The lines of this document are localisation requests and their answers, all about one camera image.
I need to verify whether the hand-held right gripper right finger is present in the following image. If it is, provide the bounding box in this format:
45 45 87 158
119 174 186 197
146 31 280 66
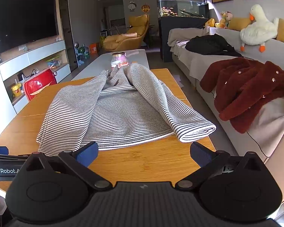
175 141 264 191

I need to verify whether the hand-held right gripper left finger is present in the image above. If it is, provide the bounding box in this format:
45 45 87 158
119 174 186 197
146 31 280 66
26 141 112 191

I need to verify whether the black white striped shirt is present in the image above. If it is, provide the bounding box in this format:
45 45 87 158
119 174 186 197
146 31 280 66
36 63 216 155

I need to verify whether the yellow toy truck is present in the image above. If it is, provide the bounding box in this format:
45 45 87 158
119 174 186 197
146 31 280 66
11 83 23 98

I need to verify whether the grey sofa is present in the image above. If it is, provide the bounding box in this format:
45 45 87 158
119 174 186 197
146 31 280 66
168 18 284 163

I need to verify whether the dark red fleece coat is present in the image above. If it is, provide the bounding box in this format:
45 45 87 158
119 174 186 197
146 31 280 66
200 57 284 134

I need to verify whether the white power strip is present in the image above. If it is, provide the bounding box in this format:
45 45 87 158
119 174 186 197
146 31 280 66
17 69 39 81

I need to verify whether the white coffee table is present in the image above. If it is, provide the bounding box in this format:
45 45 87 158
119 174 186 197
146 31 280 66
71 49 150 81

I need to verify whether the glass jar with label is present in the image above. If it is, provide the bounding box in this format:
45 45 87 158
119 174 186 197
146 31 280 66
111 51 129 71

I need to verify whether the clear box with green lid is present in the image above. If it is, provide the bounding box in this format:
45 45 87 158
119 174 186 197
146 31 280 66
46 54 62 69

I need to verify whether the white wooden television cabinet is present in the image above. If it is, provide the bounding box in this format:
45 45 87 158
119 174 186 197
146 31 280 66
0 0 73 114

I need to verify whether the black jacket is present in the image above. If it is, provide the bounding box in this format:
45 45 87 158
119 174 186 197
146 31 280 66
185 33 243 58

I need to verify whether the beige blanket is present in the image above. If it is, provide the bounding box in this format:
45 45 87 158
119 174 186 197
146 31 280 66
168 28 205 52

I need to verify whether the yellow lounge chair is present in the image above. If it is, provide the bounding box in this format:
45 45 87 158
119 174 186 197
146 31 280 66
102 14 150 52

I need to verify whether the black fish tank cabinet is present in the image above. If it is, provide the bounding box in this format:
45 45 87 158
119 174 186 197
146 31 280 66
158 16 210 62

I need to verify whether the black flat television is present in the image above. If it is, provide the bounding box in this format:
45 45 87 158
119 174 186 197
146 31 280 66
0 0 59 55

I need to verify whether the small plush doll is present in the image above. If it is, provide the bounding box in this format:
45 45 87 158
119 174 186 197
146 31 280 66
215 11 233 28

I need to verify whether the white goose plush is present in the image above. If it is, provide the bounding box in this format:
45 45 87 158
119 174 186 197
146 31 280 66
240 4 280 52

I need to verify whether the glass fish tank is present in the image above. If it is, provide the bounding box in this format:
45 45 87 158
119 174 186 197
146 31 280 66
158 0 209 19

